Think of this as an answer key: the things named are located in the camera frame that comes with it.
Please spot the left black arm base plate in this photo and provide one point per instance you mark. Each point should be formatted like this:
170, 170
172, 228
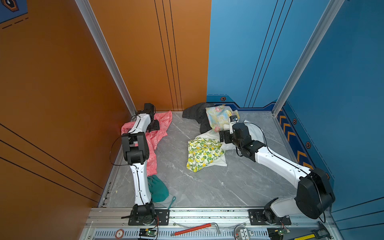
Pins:
159, 217

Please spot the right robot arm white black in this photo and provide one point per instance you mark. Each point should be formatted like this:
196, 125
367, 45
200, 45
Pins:
314, 191

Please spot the small circuit board right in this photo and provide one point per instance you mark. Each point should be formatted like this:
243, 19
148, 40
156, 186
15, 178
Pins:
277, 233

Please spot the red round sticker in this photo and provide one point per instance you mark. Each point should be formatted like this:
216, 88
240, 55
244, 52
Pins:
119, 234

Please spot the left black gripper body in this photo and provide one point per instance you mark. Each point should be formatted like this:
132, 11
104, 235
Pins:
154, 126

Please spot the green circuit board left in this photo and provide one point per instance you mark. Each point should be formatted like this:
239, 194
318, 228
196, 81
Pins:
148, 234

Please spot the lemon print cloth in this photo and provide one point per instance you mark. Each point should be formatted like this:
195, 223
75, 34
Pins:
204, 153

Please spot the red handled hex key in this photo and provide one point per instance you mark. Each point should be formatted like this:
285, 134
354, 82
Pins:
193, 229

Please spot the pink printed cloth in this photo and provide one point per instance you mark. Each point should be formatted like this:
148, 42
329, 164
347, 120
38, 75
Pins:
154, 137

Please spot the white connector block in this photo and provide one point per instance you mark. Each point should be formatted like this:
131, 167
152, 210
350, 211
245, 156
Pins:
241, 233

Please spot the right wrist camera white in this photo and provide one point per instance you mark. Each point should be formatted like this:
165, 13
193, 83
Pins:
233, 121

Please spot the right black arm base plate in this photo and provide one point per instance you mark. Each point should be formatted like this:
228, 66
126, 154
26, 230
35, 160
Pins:
260, 217

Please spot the dark grey cloth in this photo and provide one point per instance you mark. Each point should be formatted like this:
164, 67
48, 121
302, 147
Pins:
198, 112

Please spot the pastel floral cloth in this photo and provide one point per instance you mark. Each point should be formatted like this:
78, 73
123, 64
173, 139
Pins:
219, 117

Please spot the digital caliper black yellow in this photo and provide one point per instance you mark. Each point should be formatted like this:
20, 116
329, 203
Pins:
320, 233

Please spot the green rubber glove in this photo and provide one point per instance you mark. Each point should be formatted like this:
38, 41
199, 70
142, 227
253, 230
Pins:
158, 189

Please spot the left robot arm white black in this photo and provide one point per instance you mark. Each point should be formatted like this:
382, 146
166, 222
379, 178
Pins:
136, 153

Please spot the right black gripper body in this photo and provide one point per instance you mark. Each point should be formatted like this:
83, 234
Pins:
228, 137

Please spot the aluminium front rail frame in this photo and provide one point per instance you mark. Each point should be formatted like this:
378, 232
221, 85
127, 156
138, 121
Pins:
205, 223

